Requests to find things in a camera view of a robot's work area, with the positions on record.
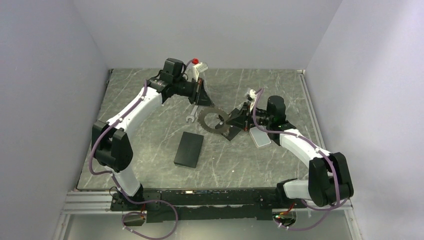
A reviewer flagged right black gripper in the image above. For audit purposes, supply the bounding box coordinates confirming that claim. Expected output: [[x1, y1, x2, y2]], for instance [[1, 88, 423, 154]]
[[226, 101, 273, 132]]

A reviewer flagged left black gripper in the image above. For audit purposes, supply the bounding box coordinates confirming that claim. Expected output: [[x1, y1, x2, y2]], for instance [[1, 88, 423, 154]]
[[173, 77, 215, 108]]

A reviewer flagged large toothed metal ring disc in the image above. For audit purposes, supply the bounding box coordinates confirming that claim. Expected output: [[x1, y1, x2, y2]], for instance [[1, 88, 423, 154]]
[[197, 107, 231, 134]]

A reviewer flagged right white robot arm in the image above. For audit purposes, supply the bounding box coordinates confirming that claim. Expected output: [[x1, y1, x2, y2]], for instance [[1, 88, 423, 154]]
[[216, 95, 354, 208]]

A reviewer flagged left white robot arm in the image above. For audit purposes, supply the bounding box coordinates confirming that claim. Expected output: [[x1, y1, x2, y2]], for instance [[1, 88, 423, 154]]
[[88, 75, 214, 210]]

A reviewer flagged silver open-end wrench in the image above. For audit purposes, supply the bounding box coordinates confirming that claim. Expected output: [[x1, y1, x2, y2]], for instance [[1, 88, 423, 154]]
[[185, 105, 199, 124]]

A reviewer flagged white rectangular router box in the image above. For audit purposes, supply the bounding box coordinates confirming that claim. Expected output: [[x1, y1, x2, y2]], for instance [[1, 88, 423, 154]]
[[249, 127, 271, 148]]

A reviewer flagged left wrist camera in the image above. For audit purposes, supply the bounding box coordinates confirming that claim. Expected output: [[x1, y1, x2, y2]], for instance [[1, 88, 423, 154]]
[[184, 58, 209, 82]]

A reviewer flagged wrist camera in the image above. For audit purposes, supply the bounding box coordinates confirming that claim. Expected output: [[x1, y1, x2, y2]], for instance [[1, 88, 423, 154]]
[[245, 88, 263, 109], [184, 58, 209, 82]]

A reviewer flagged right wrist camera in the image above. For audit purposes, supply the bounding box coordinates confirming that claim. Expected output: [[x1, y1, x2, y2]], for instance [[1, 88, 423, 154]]
[[245, 88, 263, 109]]

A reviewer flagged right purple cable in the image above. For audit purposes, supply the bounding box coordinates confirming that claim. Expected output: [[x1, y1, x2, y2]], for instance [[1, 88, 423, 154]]
[[251, 88, 349, 232]]

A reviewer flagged black network switch with ports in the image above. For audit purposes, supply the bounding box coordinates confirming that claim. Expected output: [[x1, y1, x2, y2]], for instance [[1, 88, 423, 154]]
[[173, 131, 204, 169]]

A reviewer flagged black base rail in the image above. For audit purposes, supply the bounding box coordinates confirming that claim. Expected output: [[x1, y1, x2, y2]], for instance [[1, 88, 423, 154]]
[[109, 187, 306, 223]]

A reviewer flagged aluminium frame rail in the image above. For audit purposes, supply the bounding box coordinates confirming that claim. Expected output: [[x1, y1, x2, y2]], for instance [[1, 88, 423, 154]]
[[62, 190, 354, 214]]

